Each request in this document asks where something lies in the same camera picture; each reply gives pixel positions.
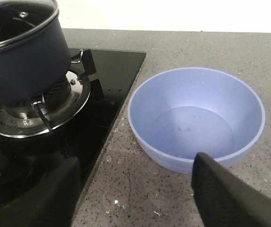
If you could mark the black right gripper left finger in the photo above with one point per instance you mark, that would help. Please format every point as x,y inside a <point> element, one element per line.
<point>49,204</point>

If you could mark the black metal pot support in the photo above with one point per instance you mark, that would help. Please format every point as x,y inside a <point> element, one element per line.
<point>82,66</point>

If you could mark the black glass gas stove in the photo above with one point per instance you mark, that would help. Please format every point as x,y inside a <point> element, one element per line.
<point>25,162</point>

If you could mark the light blue plastic bowl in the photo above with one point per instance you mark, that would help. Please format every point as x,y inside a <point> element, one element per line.
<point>178,113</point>

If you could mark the black round gas burner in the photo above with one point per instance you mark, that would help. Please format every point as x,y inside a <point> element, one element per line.
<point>47,101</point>

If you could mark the glass pot lid blue knob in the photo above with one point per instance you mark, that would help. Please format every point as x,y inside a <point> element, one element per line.
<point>20,19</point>

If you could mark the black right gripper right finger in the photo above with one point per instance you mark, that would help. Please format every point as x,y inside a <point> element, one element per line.
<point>223,200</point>

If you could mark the dark blue cooking pot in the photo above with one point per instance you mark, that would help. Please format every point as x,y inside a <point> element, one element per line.
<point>34,64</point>

